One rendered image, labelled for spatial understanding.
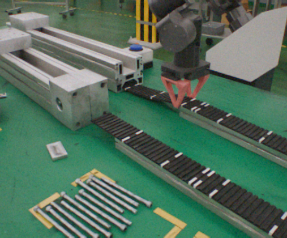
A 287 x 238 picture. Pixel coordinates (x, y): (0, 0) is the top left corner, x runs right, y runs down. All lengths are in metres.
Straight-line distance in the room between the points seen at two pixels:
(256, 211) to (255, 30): 0.60
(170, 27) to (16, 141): 0.39
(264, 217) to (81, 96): 0.42
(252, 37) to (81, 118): 0.55
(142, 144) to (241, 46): 0.52
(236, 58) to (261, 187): 0.52
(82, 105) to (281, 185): 0.42
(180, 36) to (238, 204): 0.31
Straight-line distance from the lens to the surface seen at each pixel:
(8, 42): 0.99
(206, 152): 0.61
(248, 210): 0.45
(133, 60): 0.85
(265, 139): 0.62
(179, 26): 0.57
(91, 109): 0.68
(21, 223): 0.49
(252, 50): 0.94
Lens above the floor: 1.13
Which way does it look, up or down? 30 degrees down
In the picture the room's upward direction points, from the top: straight up
